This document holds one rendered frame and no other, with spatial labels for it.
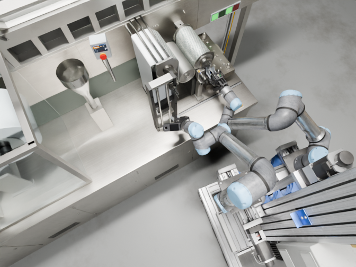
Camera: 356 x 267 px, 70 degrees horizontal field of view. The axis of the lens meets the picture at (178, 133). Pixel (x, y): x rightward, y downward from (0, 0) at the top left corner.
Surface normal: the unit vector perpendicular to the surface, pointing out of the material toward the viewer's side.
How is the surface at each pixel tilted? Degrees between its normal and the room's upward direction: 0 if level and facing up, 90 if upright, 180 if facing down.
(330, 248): 0
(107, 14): 90
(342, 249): 0
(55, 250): 0
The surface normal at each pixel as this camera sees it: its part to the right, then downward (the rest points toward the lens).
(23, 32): 0.50, 0.80
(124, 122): -0.01, -0.38
